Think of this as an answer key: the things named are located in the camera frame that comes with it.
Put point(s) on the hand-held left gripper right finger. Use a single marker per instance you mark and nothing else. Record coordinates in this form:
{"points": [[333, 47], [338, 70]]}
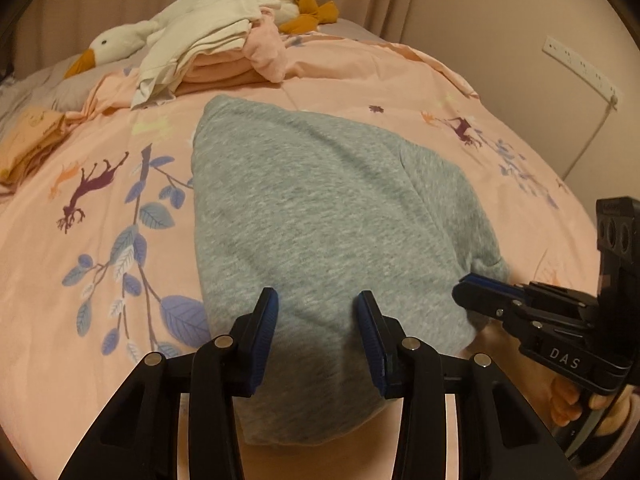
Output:
{"points": [[370, 340]]}

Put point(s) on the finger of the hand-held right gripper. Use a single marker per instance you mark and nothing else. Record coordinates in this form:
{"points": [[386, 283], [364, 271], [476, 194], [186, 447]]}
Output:
{"points": [[495, 285], [480, 302]]}

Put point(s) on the white goose plush toy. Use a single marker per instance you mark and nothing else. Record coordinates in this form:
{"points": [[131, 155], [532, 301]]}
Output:
{"points": [[117, 40]]}

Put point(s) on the pink printed duvet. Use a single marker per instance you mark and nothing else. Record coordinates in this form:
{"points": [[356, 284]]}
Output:
{"points": [[100, 125]]}

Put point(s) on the folded peach printed clothes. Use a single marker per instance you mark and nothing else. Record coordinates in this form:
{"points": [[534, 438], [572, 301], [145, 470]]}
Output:
{"points": [[30, 135]]}

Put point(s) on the person's right hand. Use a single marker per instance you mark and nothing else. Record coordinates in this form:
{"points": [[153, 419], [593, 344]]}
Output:
{"points": [[565, 400]]}

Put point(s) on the grey printed sweatshirt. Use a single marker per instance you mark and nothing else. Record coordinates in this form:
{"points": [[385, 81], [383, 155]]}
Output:
{"points": [[325, 210]]}

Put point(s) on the pink crumpled garment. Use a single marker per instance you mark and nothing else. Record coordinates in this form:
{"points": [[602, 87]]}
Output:
{"points": [[267, 50]]}

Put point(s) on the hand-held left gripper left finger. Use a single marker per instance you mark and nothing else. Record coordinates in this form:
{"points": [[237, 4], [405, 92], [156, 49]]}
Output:
{"points": [[262, 340]]}

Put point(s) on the white power strip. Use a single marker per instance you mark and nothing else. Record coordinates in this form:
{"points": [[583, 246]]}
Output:
{"points": [[580, 65]]}

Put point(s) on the folded salmon pink clothes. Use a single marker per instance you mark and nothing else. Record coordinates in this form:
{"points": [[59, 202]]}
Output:
{"points": [[220, 76]]}

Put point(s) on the stack of folded clothes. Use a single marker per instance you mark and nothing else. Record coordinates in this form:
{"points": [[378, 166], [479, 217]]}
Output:
{"points": [[200, 35]]}

